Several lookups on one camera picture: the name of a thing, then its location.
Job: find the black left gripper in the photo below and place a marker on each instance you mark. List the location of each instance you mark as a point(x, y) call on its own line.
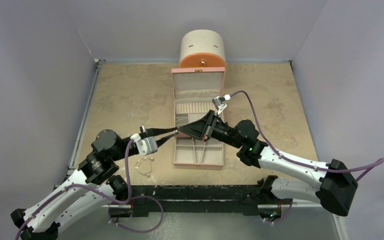
point(148, 131)

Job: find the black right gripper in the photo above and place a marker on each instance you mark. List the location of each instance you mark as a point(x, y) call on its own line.
point(210, 126)

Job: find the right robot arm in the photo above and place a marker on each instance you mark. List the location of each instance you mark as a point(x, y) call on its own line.
point(327, 183)

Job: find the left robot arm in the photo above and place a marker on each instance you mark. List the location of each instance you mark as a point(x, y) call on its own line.
point(101, 178)

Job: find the pink jewelry box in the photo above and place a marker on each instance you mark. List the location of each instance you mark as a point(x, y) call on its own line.
point(194, 89)

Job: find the silver pearl bangle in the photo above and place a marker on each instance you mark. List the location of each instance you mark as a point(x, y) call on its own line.
point(144, 166)

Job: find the pink box pull-out drawer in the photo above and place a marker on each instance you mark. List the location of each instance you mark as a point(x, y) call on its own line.
point(189, 151)

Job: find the round beige orange box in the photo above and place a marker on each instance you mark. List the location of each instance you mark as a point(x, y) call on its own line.
point(202, 48)

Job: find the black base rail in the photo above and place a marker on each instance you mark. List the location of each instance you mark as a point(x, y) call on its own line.
point(248, 200)

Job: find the aluminium frame rail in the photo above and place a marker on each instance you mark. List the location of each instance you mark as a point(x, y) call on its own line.
point(63, 88)

